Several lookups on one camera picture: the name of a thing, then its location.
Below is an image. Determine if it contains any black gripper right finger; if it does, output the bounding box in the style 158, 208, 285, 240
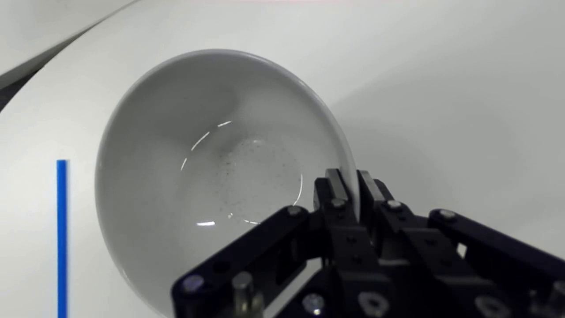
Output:
359, 171, 565, 318

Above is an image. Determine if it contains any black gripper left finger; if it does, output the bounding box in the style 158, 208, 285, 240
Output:
172, 168, 378, 318

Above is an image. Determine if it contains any white ceramic bowl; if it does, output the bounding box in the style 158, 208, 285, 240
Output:
94, 49, 359, 318

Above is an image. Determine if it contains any blue straw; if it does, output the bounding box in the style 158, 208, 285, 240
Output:
57, 159, 69, 318

